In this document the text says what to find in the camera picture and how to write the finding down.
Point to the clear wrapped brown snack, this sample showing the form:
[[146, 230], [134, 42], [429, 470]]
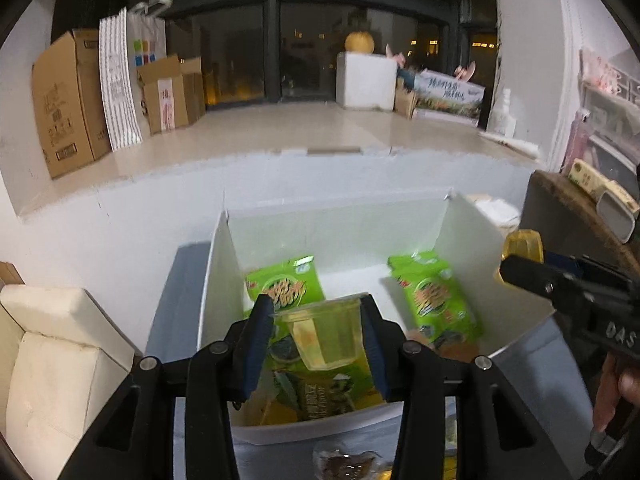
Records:
[[345, 467]]

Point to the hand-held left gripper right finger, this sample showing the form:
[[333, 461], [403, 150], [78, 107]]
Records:
[[377, 355]]

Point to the white cardboard box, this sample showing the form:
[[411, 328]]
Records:
[[350, 240]]

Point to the small open cardboard box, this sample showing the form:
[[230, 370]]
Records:
[[195, 90]]

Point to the grey rounded case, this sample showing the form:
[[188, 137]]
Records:
[[615, 215]]

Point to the white plastic bottle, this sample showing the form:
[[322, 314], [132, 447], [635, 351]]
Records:
[[501, 115]]

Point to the landscape printed box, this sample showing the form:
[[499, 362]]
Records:
[[445, 95]]

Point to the yellow snack packet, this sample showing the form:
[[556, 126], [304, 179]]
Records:
[[272, 412]]

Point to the tall brown cardboard box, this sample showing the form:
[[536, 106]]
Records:
[[65, 110]]

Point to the clear yellow jelly cup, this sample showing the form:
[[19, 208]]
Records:
[[522, 245], [320, 340]]

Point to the yellow pomelo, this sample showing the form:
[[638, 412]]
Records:
[[359, 42]]

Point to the dark framed window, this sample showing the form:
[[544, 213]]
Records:
[[240, 60]]

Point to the pink plush toy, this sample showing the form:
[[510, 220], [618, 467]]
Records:
[[466, 71], [395, 56]]

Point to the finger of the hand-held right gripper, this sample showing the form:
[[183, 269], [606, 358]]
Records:
[[562, 260], [550, 280]]

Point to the yellow patterned tissue pack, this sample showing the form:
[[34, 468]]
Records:
[[587, 177]]

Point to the white dotted paper bag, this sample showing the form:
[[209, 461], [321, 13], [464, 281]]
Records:
[[117, 90]]

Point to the white cushioned armchair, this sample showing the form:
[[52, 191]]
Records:
[[50, 360]]

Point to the pink storage rack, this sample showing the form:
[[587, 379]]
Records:
[[610, 105]]

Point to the brown cardboard piece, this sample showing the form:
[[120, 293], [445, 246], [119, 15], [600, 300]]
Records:
[[10, 274]]

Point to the flat white cardboard sheet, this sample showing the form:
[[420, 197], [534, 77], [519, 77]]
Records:
[[510, 145]]

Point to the round wooden side table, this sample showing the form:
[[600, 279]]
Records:
[[555, 220]]

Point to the person's right hand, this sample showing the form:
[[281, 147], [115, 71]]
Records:
[[607, 390]]

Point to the white foam box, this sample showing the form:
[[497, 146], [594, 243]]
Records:
[[365, 82]]

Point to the small brown carton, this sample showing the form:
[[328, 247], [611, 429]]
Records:
[[405, 100]]

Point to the green seaweed snack packet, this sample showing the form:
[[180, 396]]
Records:
[[287, 285], [325, 395], [435, 300]]

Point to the open labelled cardboard box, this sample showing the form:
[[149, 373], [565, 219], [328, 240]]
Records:
[[165, 105]]

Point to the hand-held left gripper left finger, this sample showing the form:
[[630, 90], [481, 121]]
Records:
[[257, 350]]

